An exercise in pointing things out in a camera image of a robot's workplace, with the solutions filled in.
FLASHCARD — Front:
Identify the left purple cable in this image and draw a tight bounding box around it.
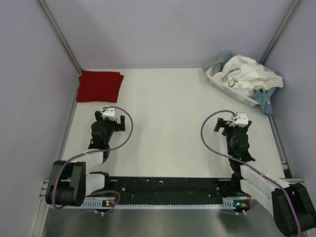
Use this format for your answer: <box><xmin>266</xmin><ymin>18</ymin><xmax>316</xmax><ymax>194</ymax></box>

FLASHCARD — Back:
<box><xmin>50</xmin><ymin>106</ymin><xmax>135</xmax><ymax>210</ymax></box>

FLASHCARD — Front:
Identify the folded red t-shirt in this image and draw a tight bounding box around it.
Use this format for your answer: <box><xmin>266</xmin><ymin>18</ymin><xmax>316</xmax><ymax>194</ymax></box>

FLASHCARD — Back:
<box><xmin>76</xmin><ymin>71</ymin><xmax>124</xmax><ymax>103</ymax></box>

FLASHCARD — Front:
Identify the purple cable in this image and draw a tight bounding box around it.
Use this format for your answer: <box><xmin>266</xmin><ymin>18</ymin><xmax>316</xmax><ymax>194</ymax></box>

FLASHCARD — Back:
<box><xmin>200</xmin><ymin>110</ymin><xmax>302</xmax><ymax>237</ymax></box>
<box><xmin>50</xmin><ymin>106</ymin><xmax>135</xmax><ymax>210</ymax></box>

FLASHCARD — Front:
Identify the light blue t-shirt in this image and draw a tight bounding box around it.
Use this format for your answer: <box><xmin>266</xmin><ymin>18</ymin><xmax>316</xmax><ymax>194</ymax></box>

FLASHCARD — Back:
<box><xmin>250</xmin><ymin>87</ymin><xmax>277</xmax><ymax>116</ymax></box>

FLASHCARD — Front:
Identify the slotted grey cable duct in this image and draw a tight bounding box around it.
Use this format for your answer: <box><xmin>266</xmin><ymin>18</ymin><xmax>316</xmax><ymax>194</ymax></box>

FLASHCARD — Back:
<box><xmin>80</xmin><ymin>199</ymin><xmax>250</xmax><ymax>210</ymax></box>

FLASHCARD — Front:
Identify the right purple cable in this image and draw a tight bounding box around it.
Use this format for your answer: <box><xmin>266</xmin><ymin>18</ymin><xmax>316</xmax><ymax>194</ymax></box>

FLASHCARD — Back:
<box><xmin>200</xmin><ymin>110</ymin><xmax>302</xmax><ymax>237</ymax></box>

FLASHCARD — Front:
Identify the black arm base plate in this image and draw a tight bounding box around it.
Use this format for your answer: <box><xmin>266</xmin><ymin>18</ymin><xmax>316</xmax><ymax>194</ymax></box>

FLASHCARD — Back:
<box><xmin>84</xmin><ymin>175</ymin><xmax>252</xmax><ymax>205</ymax></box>

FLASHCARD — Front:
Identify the aluminium frame post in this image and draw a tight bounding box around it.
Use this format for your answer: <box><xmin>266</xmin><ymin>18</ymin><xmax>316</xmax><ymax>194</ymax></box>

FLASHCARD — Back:
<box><xmin>259</xmin><ymin>0</ymin><xmax>303</xmax><ymax>65</ymax></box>
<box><xmin>38</xmin><ymin>0</ymin><xmax>82</xmax><ymax>75</ymax></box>

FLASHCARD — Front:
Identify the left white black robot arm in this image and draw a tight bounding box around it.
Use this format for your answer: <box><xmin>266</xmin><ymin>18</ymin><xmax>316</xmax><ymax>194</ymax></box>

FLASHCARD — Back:
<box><xmin>45</xmin><ymin>106</ymin><xmax>133</xmax><ymax>209</ymax></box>

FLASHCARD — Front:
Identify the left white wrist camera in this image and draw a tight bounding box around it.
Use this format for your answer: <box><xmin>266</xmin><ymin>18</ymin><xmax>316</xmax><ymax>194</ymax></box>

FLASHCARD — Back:
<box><xmin>100</xmin><ymin>106</ymin><xmax>116</xmax><ymax>120</ymax></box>

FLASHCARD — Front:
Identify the right aluminium frame post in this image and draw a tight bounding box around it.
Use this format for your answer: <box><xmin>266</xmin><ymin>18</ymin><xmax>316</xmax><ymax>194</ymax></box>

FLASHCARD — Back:
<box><xmin>259</xmin><ymin>0</ymin><xmax>303</xmax><ymax>65</ymax></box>

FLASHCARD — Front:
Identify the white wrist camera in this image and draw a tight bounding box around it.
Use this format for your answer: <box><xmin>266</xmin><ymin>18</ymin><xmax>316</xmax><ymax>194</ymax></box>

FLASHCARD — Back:
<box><xmin>230</xmin><ymin>113</ymin><xmax>249</xmax><ymax>128</ymax></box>
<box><xmin>100</xmin><ymin>106</ymin><xmax>116</xmax><ymax>120</ymax></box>

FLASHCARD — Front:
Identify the left aluminium frame post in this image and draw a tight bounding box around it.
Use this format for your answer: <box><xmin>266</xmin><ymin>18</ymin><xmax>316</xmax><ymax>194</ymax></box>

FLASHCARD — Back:
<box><xmin>38</xmin><ymin>0</ymin><xmax>82</xmax><ymax>75</ymax></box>

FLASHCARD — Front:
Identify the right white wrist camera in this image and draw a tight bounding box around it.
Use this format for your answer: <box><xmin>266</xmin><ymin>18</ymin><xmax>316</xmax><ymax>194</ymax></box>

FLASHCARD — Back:
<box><xmin>230</xmin><ymin>113</ymin><xmax>249</xmax><ymax>128</ymax></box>

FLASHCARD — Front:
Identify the grey crumpled t-shirt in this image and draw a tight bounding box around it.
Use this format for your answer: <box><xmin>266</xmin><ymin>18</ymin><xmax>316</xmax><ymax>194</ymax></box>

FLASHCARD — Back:
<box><xmin>202</xmin><ymin>50</ymin><xmax>238</xmax><ymax>76</ymax></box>

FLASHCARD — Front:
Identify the white floral print t-shirt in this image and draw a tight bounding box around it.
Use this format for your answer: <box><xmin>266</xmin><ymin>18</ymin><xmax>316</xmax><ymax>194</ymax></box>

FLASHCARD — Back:
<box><xmin>212</xmin><ymin>55</ymin><xmax>283</xmax><ymax>97</ymax></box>

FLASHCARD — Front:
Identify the white plastic laundry basket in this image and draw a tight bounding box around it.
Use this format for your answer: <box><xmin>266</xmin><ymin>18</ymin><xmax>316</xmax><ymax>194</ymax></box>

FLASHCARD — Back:
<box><xmin>206</xmin><ymin>67</ymin><xmax>259</xmax><ymax>108</ymax></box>

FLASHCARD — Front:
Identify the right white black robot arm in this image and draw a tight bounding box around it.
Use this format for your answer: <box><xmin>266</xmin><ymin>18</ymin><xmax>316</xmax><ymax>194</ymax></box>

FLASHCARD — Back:
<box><xmin>214</xmin><ymin>118</ymin><xmax>316</xmax><ymax>237</ymax></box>

